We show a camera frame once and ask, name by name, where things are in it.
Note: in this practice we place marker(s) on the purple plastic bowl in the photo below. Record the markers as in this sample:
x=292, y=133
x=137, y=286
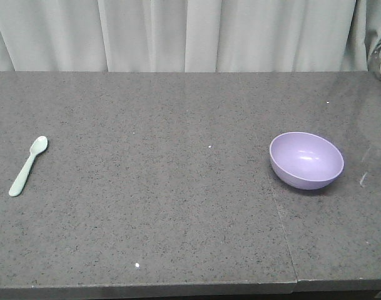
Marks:
x=304, y=160

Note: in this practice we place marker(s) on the pale green plastic spoon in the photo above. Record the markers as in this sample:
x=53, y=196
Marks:
x=38, y=146

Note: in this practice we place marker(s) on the white curtain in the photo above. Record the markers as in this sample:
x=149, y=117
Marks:
x=190, y=36

